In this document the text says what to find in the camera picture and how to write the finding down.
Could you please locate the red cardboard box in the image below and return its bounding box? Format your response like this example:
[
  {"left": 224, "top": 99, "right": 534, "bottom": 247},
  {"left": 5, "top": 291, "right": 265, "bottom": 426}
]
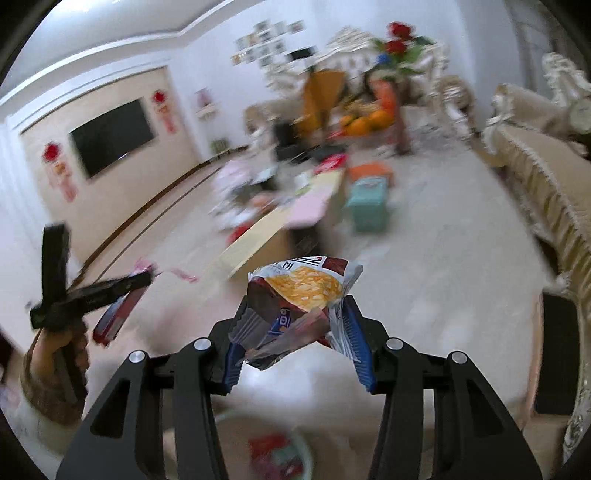
[{"left": 92, "top": 286, "right": 147, "bottom": 347}]

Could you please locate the brown orange snack bag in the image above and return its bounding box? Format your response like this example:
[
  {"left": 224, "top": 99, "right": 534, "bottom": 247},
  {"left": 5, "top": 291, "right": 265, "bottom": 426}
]
[{"left": 228, "top": 255, "right": 363, "bottom": 370}]

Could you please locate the red blue snack bag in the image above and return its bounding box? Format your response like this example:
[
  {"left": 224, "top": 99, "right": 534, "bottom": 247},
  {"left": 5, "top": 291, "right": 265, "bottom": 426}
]
[{"left": 249, "top": 434, "right": 291, "bottom": 479}]

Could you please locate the teal bear box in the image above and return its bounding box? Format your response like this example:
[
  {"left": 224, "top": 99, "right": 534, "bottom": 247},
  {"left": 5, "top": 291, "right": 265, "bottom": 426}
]
[{"left": 270, "top": 444, "right": 304, "bottom": 480}]

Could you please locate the green mesh trash basket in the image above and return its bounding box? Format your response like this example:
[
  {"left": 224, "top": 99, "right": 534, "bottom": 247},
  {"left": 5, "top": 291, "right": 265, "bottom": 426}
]
[{"left": 215, "top": 410, "right": 315, "bottom": 479}]

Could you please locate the left hand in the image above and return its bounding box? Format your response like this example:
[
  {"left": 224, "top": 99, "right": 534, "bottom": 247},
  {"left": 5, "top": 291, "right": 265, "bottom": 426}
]
[{"left": 29, "top": 325, "right": 90, "bottom": 387}]

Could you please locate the pink cased smartphone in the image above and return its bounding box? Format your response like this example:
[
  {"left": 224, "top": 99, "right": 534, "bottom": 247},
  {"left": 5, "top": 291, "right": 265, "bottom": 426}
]
[{"left": 524, "top": 290, "right": 580, "bottom": 417}]

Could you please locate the white plastic bag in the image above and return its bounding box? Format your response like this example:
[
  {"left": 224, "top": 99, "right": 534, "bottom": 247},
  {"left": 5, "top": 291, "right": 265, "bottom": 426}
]
[{"left": 211, "top": 159, "right": 263, "bottom": 218}]

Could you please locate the white side stand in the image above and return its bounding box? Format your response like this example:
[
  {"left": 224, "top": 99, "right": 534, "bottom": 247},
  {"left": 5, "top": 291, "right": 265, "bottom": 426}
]
[{"left": 197, "top": 103, "right": 230, "bottom": 157}]

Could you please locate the long yellow box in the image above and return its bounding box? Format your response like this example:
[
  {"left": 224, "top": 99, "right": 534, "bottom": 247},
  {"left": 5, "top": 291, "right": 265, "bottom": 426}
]
[{"left": 216, "top": 207, "right": 294, "bottom": 279}]

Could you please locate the pink vase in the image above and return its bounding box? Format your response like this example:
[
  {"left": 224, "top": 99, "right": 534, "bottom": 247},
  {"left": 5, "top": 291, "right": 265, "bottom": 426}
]
[{"left": 195, "top": 88, "right": 213, "bottom": 110}]

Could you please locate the teal square box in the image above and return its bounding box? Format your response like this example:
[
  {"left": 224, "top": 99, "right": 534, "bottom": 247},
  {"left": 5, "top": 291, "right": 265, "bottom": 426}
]
[{"left": 346, "top": 176, "right": 389, "bottom": 233}]

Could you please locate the black pink box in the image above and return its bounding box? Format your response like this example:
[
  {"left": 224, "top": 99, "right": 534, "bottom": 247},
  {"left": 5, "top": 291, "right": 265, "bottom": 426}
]
[{"left": 283, "top": 193, "right": 331, "bottom": 258}]

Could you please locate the black phone tripod stand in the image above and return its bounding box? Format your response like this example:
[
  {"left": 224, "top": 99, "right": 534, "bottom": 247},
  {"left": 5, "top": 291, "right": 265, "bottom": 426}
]
[{"left": 267, "top": 47, "right": 318, "bottom": 165}]

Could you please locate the black speaker box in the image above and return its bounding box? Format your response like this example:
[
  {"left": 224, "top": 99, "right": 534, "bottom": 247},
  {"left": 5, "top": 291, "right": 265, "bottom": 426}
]
[{"left": 273, "top": 120, "right": 304, "bottom": 162}]

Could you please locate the orange flat box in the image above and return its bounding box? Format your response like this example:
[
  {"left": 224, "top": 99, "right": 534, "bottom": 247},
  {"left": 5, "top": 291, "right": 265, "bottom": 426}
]
[{"left": 348, "top": 161, "right": 394, "bottom": 187}]

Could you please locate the beige small box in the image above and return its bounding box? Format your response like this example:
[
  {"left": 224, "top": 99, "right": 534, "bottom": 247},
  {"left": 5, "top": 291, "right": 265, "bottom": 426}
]
[{"left": 295, "top": 169, "right": 346, "bottom": 210}]

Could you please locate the small red box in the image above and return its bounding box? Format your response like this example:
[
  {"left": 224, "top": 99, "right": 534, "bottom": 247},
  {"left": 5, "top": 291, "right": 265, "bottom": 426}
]
[{"left": 314, "top": 153, "right": 349, "bottom": 175}]

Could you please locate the beige sofa right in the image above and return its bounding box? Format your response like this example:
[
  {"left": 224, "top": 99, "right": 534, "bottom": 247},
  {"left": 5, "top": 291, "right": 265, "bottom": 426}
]
[{"left": 482, "top": 51, "right": 591, "bottom": 462}]

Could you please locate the pile of oranges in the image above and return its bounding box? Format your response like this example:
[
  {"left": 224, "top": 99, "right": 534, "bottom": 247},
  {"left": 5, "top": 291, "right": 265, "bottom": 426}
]
[{"left": 339, "top": 109, "right": 396, "bottom": 137}]

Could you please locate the yellow cardboard envelope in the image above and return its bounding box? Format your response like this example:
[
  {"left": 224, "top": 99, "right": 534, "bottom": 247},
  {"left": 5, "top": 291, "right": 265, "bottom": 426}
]
[{"left": 294, "top": 68, "right": 346, "bottom": 138}]

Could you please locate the ornate white sofa back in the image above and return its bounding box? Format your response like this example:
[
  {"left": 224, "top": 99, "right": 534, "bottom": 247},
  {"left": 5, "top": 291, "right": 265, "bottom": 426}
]
[{"left": 244, "top": 26, "right": 477, "bottom": 139}]

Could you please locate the purple vase with roses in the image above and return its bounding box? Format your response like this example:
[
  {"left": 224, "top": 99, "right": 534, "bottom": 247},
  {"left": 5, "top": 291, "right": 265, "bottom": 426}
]
[{"left": 370, "top": 21, "right": 435, "bottom": 155}]

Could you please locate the wall television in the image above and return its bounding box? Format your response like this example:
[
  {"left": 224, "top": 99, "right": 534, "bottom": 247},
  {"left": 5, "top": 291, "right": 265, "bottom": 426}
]
[{"left": 70, "top": 99, "right": 155, "bottom": 178}]

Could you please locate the red knot wall ornament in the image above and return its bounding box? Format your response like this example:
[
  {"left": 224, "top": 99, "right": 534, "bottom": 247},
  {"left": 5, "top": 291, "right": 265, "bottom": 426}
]
[{"left": 151, "top": 89, "right": 177, "bottom": 134}]

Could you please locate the wall photo collage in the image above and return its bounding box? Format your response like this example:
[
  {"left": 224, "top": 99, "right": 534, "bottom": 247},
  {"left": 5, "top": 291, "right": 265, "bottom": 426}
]
[{"left": 231, "top": 20, "right": 304, "bottom": 69}]

